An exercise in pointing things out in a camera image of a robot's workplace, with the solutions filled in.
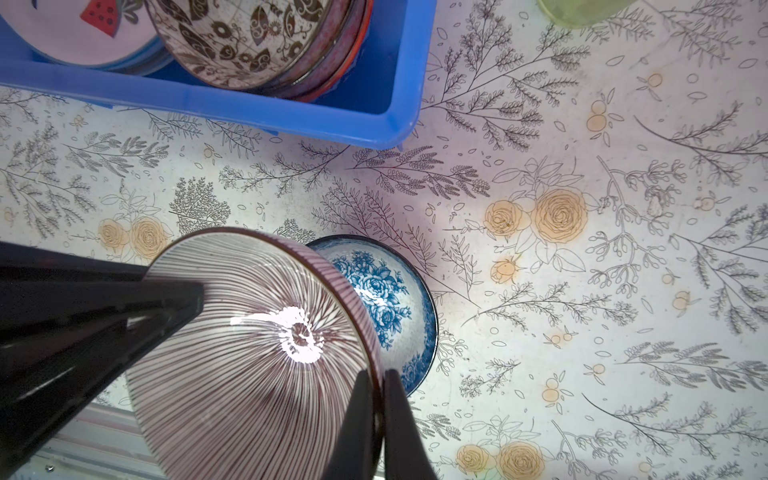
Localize blue floral bowl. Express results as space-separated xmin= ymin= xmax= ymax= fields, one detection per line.
xmin=308 ymin=235 xmax=439 ymax=395

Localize black leaf pattern bowl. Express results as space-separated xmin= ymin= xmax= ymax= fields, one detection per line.
xmin=258 ymin=1 xmax=373 ymax=102

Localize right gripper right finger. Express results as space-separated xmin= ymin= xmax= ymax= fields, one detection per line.
xmin=383 ymin=370 xmax=437 ymax=480

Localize red patterned bowl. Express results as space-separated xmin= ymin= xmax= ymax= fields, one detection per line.
xmin=292 ymin=1 xmax=374 ymax=102

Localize green translucent cup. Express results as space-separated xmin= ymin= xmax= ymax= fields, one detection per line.
xmin=537 ymin=0 xmax=634 ymax=29

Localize striped bottom bowl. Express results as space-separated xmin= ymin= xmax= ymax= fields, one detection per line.
xmin=126 ymin=228 xmax=383 ymax=479

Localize white watermelon plate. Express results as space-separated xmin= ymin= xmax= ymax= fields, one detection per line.
xmin=1 ymin=1 xmax=172 ymax=76

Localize blue plastic bin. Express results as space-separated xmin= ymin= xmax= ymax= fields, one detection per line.
xmin=1 ymin=1 xmax=436 ymax=149

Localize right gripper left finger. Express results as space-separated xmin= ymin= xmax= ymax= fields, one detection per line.
xmin=322 ymin=370 xmax=381 ymax=480

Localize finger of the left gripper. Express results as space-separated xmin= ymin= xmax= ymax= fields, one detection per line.
xmin=1 ymin=242 xmax=204 ymax=474

